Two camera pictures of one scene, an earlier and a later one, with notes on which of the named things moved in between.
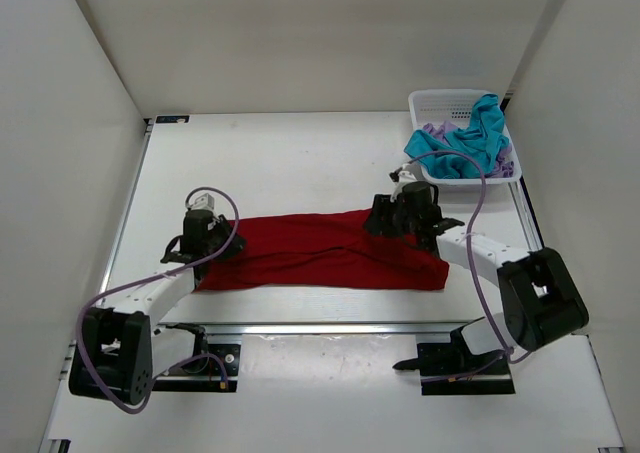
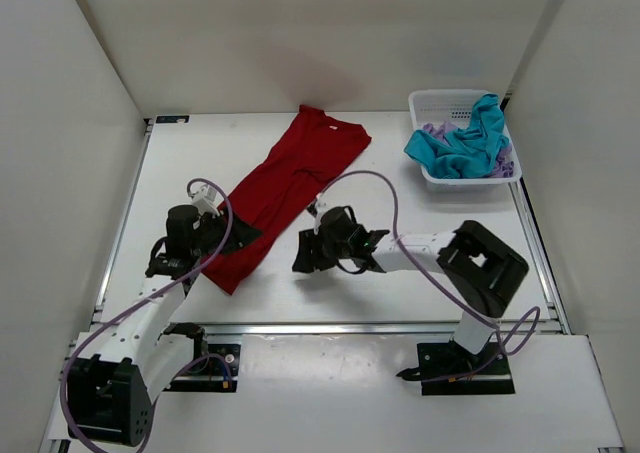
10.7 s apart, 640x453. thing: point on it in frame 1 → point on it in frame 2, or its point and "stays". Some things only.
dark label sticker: x=172 y=119 stays
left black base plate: x=204 y=374 stays
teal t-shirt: x=483 y=138 stays
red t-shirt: x=341 y=252 → x=310 y=149
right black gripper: x=382 y=219 → x=310 y=249
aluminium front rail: x=203 y=328 stays
